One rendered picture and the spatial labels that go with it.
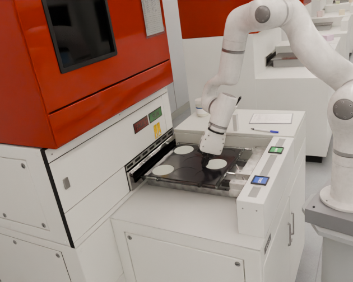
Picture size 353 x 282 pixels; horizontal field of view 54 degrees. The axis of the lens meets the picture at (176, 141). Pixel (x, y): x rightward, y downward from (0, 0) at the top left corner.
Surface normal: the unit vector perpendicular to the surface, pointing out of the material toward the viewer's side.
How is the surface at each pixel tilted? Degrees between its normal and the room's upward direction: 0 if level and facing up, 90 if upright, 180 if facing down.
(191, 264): 90
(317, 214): 90
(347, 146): 92
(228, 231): 0
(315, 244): 0
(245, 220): 90
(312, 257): 0
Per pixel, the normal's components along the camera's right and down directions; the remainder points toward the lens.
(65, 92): 0.88, 0.07
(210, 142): 0.15, 0.37
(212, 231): -0.14, -0.91
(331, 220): -0.63, 0.38
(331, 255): -0.82, 0.32
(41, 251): -0.45, 0.40
